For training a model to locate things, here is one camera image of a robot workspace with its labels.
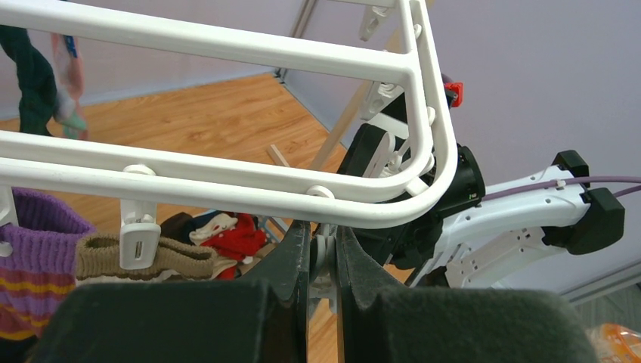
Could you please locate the tan brown trimmed sock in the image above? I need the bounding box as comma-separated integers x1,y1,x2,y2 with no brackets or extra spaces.
75,232,219,283

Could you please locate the wooden clothes rack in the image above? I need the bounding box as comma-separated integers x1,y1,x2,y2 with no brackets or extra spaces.
265,0,437,176

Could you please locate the cream red patterned sock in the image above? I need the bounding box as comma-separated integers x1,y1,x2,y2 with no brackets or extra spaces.
188,213,238,246

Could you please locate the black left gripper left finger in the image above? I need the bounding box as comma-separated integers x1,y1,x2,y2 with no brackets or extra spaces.
32,221,311,362

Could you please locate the pink patterned sock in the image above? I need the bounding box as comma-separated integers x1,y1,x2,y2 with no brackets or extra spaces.
51,33,88,140

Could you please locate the purple striped sock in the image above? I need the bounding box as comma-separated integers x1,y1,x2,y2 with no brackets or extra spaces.
1,188,95,340

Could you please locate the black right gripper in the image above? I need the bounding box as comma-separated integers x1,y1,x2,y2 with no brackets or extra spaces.
336,92,462,262

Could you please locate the white plastic clip hanger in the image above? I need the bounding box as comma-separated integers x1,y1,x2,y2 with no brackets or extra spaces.
0,0,460,317

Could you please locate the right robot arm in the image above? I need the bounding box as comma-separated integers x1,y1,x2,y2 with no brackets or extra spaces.
355,145,626,288

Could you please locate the green reindeer sock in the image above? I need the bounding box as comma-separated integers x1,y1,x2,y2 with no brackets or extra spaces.
1,25,57,136

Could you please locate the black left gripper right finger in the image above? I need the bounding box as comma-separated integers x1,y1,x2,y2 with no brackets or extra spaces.
336,227,596,363

